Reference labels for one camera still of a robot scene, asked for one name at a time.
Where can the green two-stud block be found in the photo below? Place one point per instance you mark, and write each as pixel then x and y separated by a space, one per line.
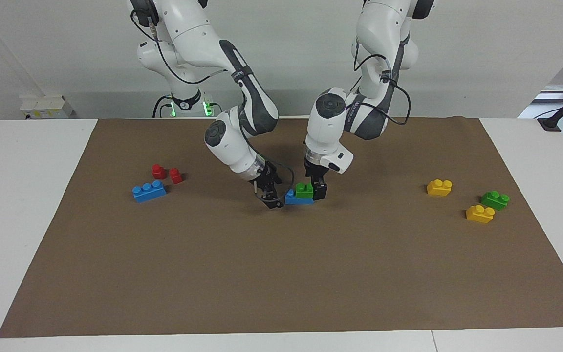
pixel 304 191
pixel 495 200

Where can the red single-stud block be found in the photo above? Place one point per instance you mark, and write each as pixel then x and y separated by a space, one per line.
pixel 158 171
pixel 176 176

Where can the white power strip box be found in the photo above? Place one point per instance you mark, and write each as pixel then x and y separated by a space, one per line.
pixel 47 105

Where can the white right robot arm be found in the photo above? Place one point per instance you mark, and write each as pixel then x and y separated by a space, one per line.
pixel 227 142

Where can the blue three-stud block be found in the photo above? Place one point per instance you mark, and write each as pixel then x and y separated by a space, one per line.
pixel 149 191
pixel 295 199

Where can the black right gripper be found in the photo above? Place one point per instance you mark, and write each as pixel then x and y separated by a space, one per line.
pixel 265 178

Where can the yellow two-stud block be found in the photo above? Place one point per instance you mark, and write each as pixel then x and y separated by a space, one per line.
pixel 439 188
pixel 480 214

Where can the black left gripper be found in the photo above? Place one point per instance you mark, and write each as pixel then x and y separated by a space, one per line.
pixel 315 173

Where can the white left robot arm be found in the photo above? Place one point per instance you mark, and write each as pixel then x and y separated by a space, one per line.
pixel 328 122

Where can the brown table mat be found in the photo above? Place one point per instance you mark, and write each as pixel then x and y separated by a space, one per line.
pixel 281 264

